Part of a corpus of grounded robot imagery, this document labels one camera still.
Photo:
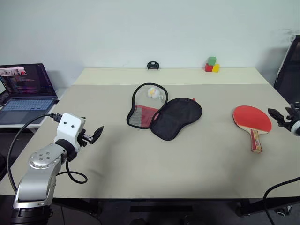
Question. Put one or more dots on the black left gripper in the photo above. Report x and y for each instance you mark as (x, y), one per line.
(82, 138)

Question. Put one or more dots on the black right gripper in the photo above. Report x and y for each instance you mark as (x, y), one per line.
(294, 112)

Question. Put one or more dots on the red table tennis paddle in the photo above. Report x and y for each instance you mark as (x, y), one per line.
(252, 117)

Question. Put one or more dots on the black red mesh paddle case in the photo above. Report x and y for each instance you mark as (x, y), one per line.
(175, 119)

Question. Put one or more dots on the black chair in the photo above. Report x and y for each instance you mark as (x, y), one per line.
(290, 75)

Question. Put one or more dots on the white side table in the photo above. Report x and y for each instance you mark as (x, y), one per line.
(62, 92)

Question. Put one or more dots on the yellow cube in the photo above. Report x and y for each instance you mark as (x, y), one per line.
(216, 68)

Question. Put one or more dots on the open grey laptop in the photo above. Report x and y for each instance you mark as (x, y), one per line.
(28, 93)

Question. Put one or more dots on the red cube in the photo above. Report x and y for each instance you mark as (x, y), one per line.
(208, 68)

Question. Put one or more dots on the green cube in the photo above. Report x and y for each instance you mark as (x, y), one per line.
(212, 61)

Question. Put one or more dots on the small black clip object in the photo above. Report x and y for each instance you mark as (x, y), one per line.
(153, 65)

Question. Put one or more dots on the black device beside laptop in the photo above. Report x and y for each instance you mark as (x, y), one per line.
(4, 98)

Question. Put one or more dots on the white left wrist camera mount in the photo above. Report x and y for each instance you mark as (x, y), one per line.
(68, 127)

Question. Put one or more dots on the black table frame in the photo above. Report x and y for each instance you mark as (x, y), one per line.
(164, 202)

